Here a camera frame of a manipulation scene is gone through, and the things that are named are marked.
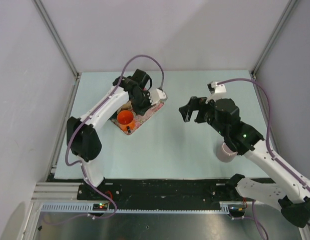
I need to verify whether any mauve mug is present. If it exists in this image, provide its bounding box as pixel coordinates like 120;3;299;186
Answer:
216;142;237;163

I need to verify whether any grey slotted cable duct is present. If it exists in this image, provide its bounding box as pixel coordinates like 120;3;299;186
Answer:
41;202;246;214

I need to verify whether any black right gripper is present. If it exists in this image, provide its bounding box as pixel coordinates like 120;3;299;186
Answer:
178;94;227;137

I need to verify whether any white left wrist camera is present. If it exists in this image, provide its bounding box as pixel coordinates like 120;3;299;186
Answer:
149;88;167;105

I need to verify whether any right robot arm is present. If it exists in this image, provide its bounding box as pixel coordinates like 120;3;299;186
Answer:
179;96;310;228

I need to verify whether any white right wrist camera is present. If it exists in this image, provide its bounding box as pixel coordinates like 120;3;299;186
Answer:
207;81;226;102

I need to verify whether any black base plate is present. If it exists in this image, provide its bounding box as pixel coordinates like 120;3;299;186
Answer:
46;177;257;211

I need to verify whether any beige mug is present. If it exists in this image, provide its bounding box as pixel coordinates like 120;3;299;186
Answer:
120;101;133;111

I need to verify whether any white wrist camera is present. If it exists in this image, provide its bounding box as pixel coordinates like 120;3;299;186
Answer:
207;81;226;102
149;88;167;105

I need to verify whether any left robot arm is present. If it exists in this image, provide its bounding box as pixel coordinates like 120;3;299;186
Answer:
65;69;152;200

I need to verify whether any floral rectangular tray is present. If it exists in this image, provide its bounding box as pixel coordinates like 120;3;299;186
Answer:
110;101;164;136

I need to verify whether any aluminium corner post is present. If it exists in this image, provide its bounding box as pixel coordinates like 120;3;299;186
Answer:
31;0;80;78
250;0;300;79

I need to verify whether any left aluminium corner post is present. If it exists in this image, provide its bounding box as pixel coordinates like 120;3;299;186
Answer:
31;0;80;78

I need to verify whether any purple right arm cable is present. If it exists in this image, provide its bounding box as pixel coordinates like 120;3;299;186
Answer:
217;77;278;161

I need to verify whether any right aluminium corner post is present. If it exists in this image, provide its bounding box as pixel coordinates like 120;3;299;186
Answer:
250;0;300;79

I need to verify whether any orange mug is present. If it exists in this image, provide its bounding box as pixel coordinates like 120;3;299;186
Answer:
117;110;135;134

